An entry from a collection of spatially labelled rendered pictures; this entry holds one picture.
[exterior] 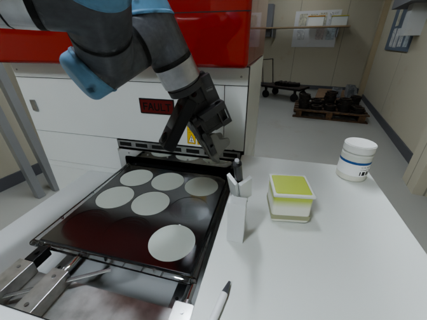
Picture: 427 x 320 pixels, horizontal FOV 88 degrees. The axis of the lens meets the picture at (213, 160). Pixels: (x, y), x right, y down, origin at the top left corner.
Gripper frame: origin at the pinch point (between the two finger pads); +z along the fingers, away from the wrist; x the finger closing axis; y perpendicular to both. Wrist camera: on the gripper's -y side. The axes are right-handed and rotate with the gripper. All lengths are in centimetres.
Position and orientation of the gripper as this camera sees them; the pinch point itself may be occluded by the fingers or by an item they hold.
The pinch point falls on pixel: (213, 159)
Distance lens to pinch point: 55.7
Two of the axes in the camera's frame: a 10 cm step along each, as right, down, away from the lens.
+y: 8.1, -5.7, 1.5
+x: -4.6, -4.4, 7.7
